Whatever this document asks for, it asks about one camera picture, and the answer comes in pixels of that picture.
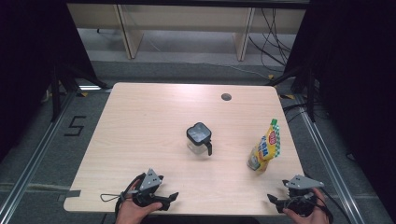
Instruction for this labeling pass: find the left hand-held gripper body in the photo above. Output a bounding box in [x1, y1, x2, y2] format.
[133, 168, 164, 208]

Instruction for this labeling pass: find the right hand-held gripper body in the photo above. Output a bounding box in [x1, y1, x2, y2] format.
[281, 175, 325, 217]

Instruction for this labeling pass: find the yellow seasoning pouch green spout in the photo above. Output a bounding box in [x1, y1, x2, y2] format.
[247, 118, 282, 174]

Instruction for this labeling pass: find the person's right hand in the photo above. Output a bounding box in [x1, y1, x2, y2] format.
[282, 188, 332, 224]

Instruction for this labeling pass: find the person's left hand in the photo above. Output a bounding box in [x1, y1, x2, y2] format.
[115, 179, 163, 224]

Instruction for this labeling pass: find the grey tape strip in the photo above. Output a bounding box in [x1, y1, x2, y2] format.
[57, 189, 82, 203]

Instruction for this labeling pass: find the black metal stand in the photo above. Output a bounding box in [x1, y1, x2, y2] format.
[266, 65, 318, 123]
[49, 61, 109, 123]

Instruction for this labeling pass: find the black curtain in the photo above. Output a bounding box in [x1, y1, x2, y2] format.
[283, 0, 396, 216]
[0, 0, 98, 163]

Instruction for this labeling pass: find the light wooden shelf unit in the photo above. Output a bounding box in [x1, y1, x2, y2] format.
[66, 3, 308, 62]

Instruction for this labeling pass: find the black wrist strap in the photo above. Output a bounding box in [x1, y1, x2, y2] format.
[307, 189, 334, 224]
[114, 173, 148, 218]

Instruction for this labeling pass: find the black floor cable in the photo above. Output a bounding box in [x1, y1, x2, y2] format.
[303, 171, 354, 224]

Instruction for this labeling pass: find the thin cord loop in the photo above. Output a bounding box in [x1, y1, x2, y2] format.
[99, 192, 126, 203]

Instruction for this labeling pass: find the aluminium floor rail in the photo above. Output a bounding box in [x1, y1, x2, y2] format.
[0, 89, 78, 219]
[293, 93, 366, 224]

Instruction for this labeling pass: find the bundle of black cables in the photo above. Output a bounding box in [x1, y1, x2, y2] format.
[247, 7, 295, 75]

